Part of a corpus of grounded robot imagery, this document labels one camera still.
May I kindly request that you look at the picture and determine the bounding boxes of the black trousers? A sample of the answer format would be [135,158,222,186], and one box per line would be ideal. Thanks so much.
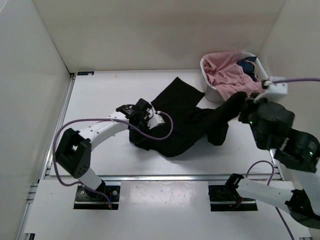
[129,77,247,158]

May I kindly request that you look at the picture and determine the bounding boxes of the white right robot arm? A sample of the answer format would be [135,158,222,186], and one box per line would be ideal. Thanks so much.
[224,98,320,229]

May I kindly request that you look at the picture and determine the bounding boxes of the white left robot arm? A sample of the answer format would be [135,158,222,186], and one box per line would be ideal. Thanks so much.
[53,98,164,200]

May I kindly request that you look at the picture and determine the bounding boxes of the pink trousers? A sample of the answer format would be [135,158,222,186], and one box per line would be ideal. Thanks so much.
[202,49,266,102]

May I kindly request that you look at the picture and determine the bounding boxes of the navy blue garment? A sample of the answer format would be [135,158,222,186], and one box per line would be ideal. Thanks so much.
[236,56,258,82]

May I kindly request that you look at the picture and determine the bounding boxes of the white laundry basket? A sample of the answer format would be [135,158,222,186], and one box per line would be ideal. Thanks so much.
[200,50,270,103]

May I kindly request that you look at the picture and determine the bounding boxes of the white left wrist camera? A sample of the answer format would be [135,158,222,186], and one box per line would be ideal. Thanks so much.
[146,110,165,130]

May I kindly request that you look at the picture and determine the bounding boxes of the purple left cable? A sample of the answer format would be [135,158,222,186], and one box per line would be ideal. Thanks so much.
[51,111,175,203]

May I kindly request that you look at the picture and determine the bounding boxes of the purple cable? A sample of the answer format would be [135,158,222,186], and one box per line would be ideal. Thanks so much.
[246,77,320,240]
[51,111,175,203]

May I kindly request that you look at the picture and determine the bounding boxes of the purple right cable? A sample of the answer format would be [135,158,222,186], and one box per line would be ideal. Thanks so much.
[246,77,320,240]

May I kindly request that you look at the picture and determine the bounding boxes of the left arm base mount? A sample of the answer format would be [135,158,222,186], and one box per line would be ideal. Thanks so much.
[73,184,121,210]

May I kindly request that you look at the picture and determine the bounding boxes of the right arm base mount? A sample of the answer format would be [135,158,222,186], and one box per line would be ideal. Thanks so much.
[208,185,258,212]

